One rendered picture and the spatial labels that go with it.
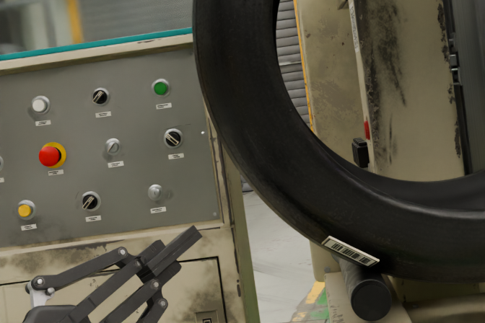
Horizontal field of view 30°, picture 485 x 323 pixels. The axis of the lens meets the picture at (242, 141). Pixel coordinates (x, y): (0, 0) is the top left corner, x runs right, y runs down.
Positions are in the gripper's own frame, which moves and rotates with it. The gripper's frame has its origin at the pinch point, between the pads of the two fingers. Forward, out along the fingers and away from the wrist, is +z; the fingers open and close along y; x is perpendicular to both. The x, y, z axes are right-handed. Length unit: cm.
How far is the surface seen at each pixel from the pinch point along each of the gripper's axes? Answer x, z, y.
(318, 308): -300, 222, 94
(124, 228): -80, 41, -3
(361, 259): 2.0, 17.5, 14.0
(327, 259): -26.8, 35.8, 17.7
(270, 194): -1.7, 15.8, 2.4
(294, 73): -677, 662, -13
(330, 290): -19.4, 27.4, 19.4
